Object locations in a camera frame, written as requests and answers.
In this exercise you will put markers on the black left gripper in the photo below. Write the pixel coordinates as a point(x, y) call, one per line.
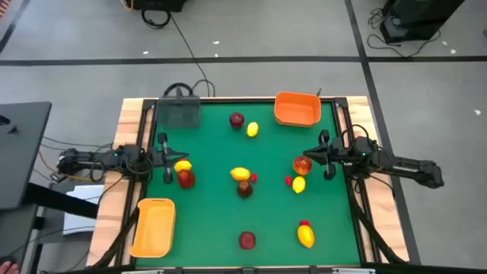
point(164, 152)

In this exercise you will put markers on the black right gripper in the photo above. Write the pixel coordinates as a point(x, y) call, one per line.
point(335, 155)

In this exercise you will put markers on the orange-red apple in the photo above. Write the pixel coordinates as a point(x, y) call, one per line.
point(302, 166)

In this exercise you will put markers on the dark red apple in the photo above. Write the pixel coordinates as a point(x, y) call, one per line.
point(236, 120)

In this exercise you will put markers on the small yellow lemon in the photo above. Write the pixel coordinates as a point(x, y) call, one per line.
point(252, 129)

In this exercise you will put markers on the dark red pear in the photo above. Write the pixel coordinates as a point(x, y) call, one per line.
point(244, 189)

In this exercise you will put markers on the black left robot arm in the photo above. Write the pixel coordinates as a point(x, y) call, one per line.
point(76, 158)

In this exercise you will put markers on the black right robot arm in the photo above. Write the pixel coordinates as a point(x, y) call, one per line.
point(411, 169)

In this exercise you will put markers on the orange plastic basket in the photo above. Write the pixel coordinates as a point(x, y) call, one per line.
point(296, 108)

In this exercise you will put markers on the green table mat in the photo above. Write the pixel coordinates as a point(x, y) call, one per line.
point(213, 220)

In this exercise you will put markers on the yellow plastic basket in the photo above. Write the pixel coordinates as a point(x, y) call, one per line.
point(154, 228)

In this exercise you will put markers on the white box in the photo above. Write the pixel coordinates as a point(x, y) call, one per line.
point(81, 224)

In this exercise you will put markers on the black power adapter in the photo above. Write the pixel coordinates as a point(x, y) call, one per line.
point(57, 177)

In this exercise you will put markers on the black crossbar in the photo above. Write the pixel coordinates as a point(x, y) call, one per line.
point(61, 199)

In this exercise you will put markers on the black box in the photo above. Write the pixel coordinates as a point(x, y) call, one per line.
point(160, 4)

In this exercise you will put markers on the dark grey desk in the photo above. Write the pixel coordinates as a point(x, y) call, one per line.
point(23, 152)

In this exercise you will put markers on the black equipment case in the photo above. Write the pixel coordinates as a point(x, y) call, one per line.
point(418, 15)

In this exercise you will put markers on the person's hand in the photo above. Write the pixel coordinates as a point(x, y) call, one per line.
point(8, 268)

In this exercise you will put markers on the orange striped object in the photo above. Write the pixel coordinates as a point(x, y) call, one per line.
point(3, 7)

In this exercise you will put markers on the black aluminium table frame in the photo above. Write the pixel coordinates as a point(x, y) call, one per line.
point(209, 271)

